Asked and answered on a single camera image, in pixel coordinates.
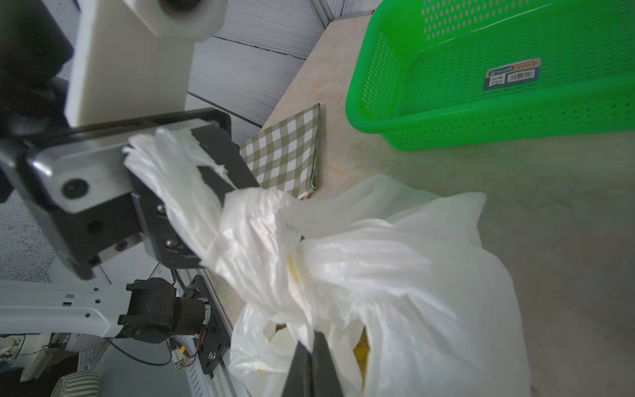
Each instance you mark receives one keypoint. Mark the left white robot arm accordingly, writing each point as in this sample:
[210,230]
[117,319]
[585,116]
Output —
[145,310]

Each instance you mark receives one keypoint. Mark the white plastic bag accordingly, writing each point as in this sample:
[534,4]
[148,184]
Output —
[397,279]

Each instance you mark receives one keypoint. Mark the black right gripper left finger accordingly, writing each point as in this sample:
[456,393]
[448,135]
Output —
[299,381]

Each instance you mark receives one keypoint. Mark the left metal frame post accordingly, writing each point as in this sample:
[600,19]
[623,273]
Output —
[323,12]

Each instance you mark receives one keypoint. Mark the green perforated plastic basket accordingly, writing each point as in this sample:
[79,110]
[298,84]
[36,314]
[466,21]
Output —
[434,74]

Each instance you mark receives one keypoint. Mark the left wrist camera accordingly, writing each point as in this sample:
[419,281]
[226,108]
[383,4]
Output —
[133,59]

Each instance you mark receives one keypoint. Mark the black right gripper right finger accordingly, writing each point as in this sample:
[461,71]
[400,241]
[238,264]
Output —
[324,378]

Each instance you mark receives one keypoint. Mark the green checkered cloth mat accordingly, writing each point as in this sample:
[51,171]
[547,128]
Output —
[284,155]

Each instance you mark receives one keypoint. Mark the barcode sticker in basket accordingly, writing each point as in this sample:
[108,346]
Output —
[521,72]

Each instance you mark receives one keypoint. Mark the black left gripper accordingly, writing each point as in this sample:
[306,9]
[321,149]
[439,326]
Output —
[78,190]

